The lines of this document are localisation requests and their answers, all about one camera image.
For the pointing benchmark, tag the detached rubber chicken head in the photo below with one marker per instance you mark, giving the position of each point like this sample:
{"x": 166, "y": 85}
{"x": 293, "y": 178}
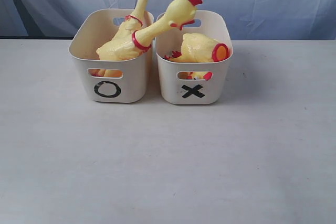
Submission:
{"x": 199, "y": 75}

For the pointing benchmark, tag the headless rubber chicken body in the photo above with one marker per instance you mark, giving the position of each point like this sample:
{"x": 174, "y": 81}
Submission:
{"x": 198, "y": 48}

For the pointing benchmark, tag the whole rubber chicken front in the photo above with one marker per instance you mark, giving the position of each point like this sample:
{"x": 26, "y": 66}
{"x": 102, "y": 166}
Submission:
{"x": 178, "y": 14}

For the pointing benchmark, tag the whole rubber chicken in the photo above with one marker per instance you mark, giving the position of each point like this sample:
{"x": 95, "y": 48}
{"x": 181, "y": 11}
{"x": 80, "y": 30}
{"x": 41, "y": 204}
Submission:
{"x": 178, "y": 14}
{"x": 131, "y": 22}

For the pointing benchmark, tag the cream bin with cross mark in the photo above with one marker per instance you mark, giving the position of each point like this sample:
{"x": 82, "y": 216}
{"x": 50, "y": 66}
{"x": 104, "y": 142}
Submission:
{"x": 175, "y": 89}

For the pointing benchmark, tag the cream bin with circle mark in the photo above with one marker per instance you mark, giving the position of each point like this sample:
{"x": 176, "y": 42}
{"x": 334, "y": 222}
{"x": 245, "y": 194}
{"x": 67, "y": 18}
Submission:
{"x": 96, "y": 30}

